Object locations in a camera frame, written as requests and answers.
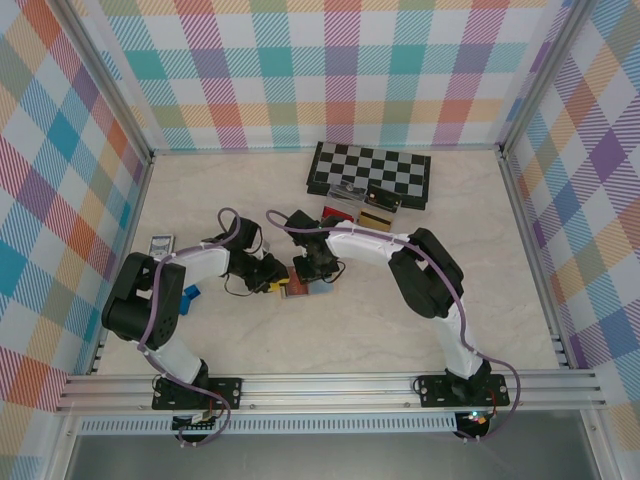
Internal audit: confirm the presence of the beige card holder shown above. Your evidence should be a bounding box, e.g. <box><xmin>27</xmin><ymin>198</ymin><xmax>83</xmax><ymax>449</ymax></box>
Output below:
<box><xmin>279</xmin><ymin>264</ymin><xmax>337</xmax><ymax>301</ymax></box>

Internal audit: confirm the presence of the dark red credit card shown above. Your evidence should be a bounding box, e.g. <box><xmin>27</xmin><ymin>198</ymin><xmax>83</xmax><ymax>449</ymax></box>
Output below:
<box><xmin>286</xmin><ymin>267</ymin><xmax>310</xmax><ymax>299</ymax></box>

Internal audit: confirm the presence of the gold card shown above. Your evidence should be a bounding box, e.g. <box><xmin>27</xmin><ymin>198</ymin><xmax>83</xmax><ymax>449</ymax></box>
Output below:
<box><xmin>357</xmin><ymin>209</ymin><xmax>393</xmax><ymax>231</ymax></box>

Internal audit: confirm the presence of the clear acrylic card organiser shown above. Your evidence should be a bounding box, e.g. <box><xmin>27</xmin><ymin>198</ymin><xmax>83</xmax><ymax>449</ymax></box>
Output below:
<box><xmin>319</xmin><ymin>182</ymin><xmax>404</xmax><ymax>234</ymax></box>

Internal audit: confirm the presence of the black card with orange dots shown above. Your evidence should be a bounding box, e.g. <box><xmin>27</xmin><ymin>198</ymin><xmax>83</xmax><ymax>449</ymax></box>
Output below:
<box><xmin>366</xmin><ymin>183</ymin><xmax>403</xmax><ymax>211</ymax></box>

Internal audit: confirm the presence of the blue plastic object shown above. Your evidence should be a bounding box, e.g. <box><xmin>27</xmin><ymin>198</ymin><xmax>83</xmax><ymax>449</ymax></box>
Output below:
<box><xmin>180</xmin><ymin>284</ymin><xmax>201</xmax><ymax>317</ymax></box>

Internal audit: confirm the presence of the black and silver chessboard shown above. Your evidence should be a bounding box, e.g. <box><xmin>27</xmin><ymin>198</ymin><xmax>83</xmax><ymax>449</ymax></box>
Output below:
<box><xmin>303</xmin><ymin>141</ymin><xmax>432</xmax><ymax>211</ymax></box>

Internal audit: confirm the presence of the small controller board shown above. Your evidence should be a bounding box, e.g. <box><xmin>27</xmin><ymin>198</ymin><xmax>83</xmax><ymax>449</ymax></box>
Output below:
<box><xmin>457</xmin><ymin>409</ymin><xmax>494</xmax><ymax>430</ymax></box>
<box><xmin>172</xmin><ymin>410</ymin><xmax>224</xmax><ymax>432</ymax></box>

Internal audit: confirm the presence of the thin black left camera cable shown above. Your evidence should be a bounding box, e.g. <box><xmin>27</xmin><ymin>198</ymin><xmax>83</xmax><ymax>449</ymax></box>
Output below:
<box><xmin>223</xmin><ymin>274</ymin><xmax>259</xmax><ymax>297</ymax></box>

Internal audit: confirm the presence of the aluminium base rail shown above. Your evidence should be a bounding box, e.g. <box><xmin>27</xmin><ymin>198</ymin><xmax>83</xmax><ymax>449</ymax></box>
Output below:
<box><xmin>54</xmin><ymin>372</ymin><xmax>609</xmax><ymax>414</ymax></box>

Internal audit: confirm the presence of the aluminium frame rail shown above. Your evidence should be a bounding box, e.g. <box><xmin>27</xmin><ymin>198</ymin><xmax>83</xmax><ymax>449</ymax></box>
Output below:
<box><xmin>499</xmin><ymin>152</ymin><xmax>574</xmax><ymax>371</ymax></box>
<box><xmin>87</xmin><ymin>154</ymin><xmax>156</xmax><ymax>376</ymax></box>

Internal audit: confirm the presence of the slotted grey cable tray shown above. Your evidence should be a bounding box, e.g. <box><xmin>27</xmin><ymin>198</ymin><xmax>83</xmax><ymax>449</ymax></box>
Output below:
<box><xmin>78</xmin><ymin>417</ymin><xmax>459</xmax><ymax>435</ymax></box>

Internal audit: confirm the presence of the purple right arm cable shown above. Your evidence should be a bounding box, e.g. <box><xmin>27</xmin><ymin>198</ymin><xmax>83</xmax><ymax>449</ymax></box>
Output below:
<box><xmin>264</xmin><ymin>208</ymin><xmax>522</xmax><ymax>444</ymax></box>

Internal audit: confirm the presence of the aluminium frame post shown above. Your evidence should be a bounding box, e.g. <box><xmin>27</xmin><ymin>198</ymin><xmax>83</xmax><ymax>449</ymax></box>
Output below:
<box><xmin>57</xmin><ymin>0</ymin><xmax>155</xmax><ymax>164</ymax></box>
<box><xmin>498</xmin><ymin>0</ymin><xmax>604</xmax><ymax>161</ymax></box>

